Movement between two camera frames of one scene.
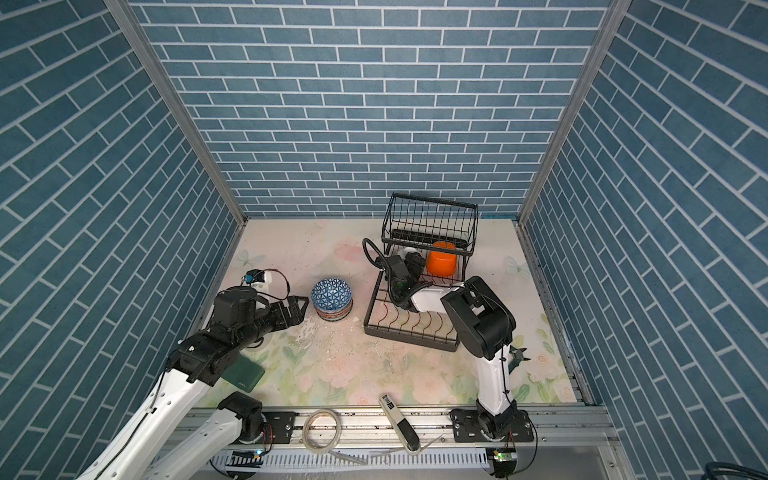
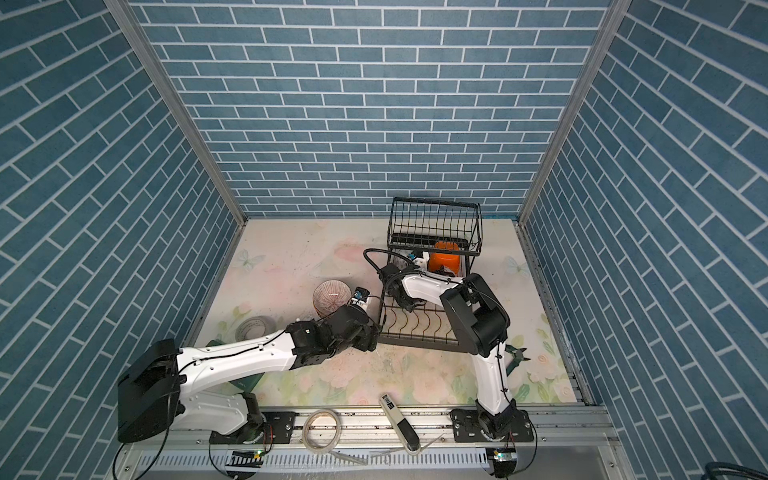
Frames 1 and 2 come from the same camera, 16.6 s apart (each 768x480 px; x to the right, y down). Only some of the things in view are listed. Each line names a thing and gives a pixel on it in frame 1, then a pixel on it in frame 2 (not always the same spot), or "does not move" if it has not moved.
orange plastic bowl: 439,263 does not move
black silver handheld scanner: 402,426 does not move
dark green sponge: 243,373 does not move
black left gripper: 283,321 to 370,339
